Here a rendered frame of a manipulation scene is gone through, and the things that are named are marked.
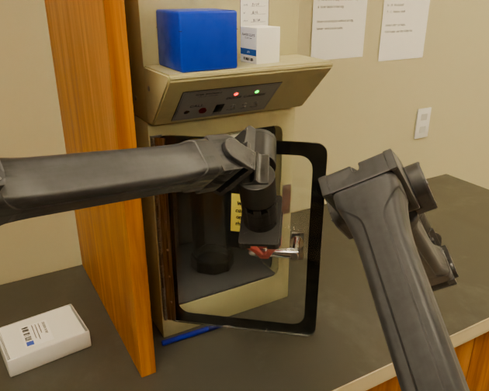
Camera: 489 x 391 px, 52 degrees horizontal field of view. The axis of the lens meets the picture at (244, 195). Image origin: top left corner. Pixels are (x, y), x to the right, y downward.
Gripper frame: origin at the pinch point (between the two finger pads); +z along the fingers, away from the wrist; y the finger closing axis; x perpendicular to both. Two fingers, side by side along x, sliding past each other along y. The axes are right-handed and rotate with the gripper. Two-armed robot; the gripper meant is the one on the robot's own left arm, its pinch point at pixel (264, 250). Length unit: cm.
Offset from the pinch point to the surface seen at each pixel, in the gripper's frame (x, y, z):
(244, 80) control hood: -3.3, -18.6, -22.9
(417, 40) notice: 43, -108, 28
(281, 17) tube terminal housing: 1.8, -37.5, -23.2
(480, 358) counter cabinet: 50, -5, 52
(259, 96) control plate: -1.6, -22.3, -16.5
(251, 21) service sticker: -3.5, -33.7, -24.9
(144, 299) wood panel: -21.5, 8.1, 5.0
